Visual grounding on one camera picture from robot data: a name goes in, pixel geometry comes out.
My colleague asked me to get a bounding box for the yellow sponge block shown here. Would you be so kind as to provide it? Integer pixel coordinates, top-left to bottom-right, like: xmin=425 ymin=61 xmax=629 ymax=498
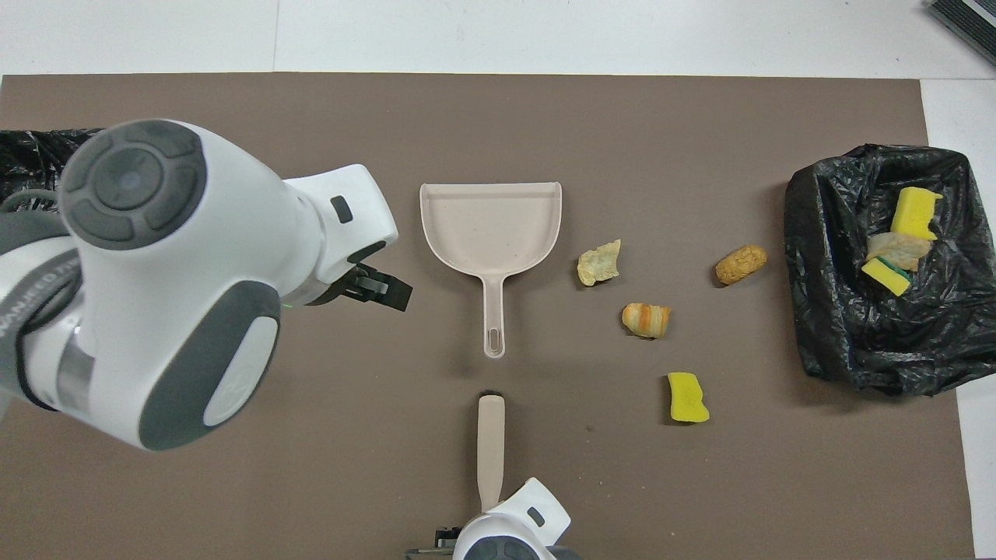
xmin=889 ymin=186 xmax=944 ymax=241

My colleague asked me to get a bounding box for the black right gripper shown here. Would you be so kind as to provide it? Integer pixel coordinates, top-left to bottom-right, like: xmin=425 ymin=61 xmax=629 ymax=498
xmin=406 ymin=527 xmax=464 ymax=556

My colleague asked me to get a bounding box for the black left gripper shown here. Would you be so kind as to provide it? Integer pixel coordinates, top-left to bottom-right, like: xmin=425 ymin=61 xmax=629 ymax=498
xmin=311 ymin=266 xmax=413 ymax=313

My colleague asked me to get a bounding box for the yellow sponge with green layer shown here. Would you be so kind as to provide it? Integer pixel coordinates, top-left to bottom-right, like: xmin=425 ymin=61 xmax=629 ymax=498
xmin=861 ymin=257 xmax=913 ymax=297

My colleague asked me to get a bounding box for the brown bread roll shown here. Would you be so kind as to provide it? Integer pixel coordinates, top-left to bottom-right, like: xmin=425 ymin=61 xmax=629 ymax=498
xmin=714 ymin=244 xmax=769 ymax=287

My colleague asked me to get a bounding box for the orange striped croissant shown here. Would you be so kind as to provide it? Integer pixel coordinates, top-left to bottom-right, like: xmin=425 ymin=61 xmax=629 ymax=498
xmin=866 ymin=231 xmax=932 ymax=271
xmin=621 ymin=302 xmax=672 ymax=340

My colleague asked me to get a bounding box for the beige plastic dustpan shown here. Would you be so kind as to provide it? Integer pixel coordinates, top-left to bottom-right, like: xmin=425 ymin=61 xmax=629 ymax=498
xmin=419 ymin=182 xmax=563 ymax=359

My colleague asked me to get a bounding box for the black bag lined bin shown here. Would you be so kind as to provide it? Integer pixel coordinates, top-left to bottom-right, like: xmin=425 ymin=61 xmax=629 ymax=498
xmin=0 ymin=128 xmax=106 ymax=207
xmin=784 ymin=143 xmax=996 ymax=399

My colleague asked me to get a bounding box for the pale torn bread chunk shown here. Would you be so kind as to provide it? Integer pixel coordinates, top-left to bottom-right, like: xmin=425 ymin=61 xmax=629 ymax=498
xmin=576 ymin=239 xmax=623 ymax=288

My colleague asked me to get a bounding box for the brown paper table mat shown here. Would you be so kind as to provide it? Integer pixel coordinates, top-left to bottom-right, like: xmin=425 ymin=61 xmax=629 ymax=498
xmin=0 ymin=72 xmax=975 ymax=560

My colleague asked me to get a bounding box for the waisted yellow sponge piece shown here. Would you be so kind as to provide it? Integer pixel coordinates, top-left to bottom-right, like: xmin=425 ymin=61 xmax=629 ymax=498
xmin=667 ymin=372 xmax=711 ymax=424

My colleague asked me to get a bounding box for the beige brush with black bristles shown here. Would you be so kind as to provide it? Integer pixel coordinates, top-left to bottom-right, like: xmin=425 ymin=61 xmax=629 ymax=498
xmin=477 ymin=389 xmax=507 ymax=514

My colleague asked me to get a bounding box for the dark ribbed box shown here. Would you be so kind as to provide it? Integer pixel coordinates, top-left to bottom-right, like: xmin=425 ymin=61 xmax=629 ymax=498
xmin=926 ymin=0 xmax=996 ymax=67

